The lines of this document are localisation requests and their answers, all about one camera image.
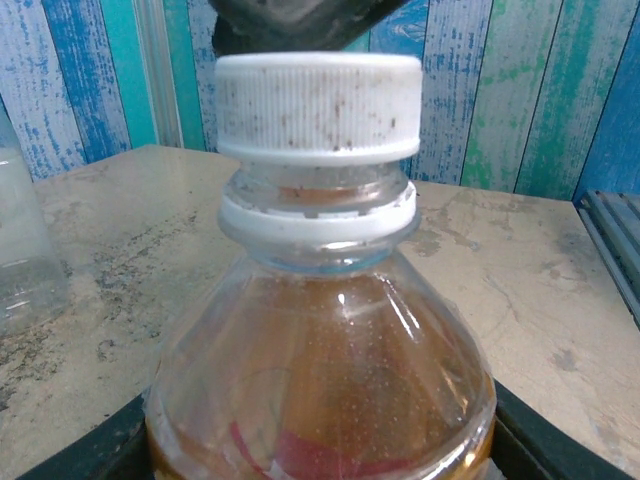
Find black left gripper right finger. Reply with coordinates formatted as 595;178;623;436
492;379;624;480

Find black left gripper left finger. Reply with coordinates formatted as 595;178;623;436
14;394;151;480

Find white cap with printed code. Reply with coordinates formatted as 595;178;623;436
213;52;424;168

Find orange tea bottle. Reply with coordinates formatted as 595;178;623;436
144;164;499;480

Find clear frosted plastic bottle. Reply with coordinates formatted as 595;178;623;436
0;107;71;337

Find grey metal rack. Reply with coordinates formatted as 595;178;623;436
577;188;640;331

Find aluminium corner post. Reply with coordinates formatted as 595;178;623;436
132;0;184;149

